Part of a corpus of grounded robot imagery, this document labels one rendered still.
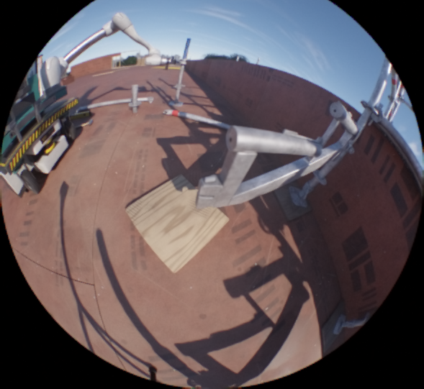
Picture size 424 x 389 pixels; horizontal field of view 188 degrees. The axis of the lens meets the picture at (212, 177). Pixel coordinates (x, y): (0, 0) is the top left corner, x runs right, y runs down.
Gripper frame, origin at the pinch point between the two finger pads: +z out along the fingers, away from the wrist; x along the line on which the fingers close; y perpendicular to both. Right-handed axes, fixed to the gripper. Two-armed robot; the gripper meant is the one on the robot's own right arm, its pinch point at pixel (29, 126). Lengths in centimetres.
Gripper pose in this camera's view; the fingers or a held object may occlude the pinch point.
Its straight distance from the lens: 78.1
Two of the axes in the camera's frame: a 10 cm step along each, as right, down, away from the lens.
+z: -2.4, 6.4, 7.3
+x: 0.8, 7.7, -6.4
